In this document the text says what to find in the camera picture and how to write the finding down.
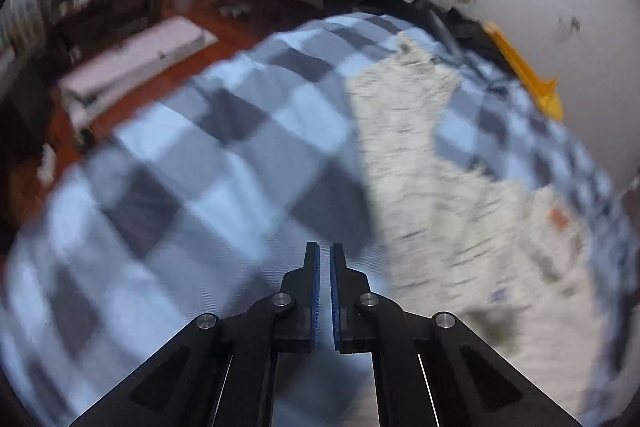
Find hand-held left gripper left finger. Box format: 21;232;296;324
70;242;321;427

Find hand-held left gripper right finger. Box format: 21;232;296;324
329;243;583;427

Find cream printed small garment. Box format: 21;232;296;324
344;32;607;427

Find blue grey checked bed sheet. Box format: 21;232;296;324
0;13;633;427

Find yellow plastic object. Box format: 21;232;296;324
483;22;565;122

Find black bag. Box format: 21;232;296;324
356;0;512;78

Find long white flat box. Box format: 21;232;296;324
58;17;220;131

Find dark television stand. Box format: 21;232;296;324
39;0;162;54

